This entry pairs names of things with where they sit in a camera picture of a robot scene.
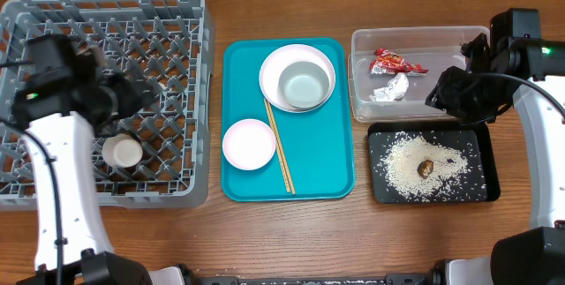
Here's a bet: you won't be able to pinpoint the white tissue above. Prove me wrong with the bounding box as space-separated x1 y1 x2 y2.
369 73 410 101

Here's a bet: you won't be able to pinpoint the white paper cup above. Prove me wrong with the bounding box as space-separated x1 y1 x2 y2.
102 134 143 168

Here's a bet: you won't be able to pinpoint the brown food scrap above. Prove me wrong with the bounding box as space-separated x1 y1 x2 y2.
417 160 434 179

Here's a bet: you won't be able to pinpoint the white rice grains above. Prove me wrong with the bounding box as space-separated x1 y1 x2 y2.
368 131 487 204

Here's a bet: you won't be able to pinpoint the red snack wrapper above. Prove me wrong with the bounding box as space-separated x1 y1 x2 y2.
369 49 428 76

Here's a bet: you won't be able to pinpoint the grey bowl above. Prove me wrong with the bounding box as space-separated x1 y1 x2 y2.
278 62 331 110

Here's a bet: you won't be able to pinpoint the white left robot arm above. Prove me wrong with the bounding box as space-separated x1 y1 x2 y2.
9 34 155 284

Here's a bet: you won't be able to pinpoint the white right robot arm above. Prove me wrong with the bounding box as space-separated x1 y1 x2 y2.
426 8 564 285

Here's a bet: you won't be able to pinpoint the grey dishwasher rack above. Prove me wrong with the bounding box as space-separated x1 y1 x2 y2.
1 0 214 208

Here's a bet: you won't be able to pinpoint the black plastic tray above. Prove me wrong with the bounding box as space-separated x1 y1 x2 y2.
367 121 501 204

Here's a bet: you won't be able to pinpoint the clear plastic container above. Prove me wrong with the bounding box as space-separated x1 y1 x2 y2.
348 26 490 123

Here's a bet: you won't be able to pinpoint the teal serving tray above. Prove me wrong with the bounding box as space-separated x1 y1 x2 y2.
221 37 355 202

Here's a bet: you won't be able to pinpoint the pink white small plate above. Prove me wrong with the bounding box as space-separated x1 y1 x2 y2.
222 119 276 171

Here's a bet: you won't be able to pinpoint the wooden chopstick left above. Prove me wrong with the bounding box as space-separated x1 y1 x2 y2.
263 98 290 193

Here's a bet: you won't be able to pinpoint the wooden chopstick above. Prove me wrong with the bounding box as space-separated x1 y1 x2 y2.
263 98 290 193
273 112 296 195

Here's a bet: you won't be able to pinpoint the large white plate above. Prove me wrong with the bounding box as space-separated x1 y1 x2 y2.
259 44 335 113

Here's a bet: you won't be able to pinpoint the wooden chopstick right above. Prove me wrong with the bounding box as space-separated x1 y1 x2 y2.
273 112 296 195

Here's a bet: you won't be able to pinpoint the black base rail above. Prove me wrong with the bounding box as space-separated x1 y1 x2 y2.
145 263 442 285

